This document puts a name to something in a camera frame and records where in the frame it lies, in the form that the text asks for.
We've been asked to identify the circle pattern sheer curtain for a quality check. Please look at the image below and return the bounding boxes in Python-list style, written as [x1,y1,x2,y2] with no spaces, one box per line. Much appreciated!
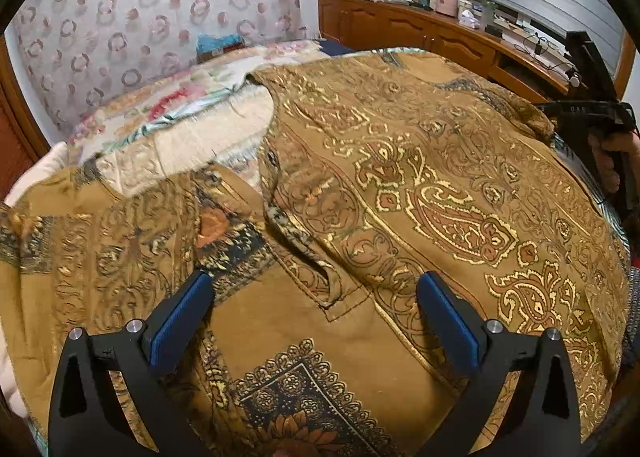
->
[10,0,311,135]

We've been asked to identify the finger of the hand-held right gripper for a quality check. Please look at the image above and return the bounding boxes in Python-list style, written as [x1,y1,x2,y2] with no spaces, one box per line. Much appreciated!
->
[536,102,565,128]

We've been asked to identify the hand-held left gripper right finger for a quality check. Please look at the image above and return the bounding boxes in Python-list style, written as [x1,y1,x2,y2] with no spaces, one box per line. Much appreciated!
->
[416,271,583,457]

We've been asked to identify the blue box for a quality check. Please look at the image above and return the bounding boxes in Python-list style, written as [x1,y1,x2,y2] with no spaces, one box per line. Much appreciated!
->
[196,32,247,62]

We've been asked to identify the black cables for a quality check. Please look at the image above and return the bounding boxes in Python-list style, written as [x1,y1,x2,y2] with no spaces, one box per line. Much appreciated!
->
[520,32,576,75]

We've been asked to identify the wooden cabinet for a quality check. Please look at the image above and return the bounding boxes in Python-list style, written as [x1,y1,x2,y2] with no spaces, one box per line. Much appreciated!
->
[317,0,578,104]

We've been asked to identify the person's right hand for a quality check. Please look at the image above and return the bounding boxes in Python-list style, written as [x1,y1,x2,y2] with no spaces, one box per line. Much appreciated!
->
[587,131,640,194]

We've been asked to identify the floral blanket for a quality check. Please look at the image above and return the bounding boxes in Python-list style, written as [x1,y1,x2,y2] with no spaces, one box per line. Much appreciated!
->
[67,39,331,198]

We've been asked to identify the dark patterned cloth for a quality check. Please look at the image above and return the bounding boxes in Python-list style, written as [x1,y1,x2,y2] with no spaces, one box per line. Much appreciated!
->
[626,264,640,320]

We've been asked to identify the brown paisley print garment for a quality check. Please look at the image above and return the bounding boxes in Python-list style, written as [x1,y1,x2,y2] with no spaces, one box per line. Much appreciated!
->
[0,49,632,457]

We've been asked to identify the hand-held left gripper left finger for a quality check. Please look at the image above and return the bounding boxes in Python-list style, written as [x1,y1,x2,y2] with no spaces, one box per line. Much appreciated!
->
[48,269,216,457]

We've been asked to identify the navy mattress sheet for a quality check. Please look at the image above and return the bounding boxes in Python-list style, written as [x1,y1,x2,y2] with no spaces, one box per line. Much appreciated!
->
[317,39,357,58]

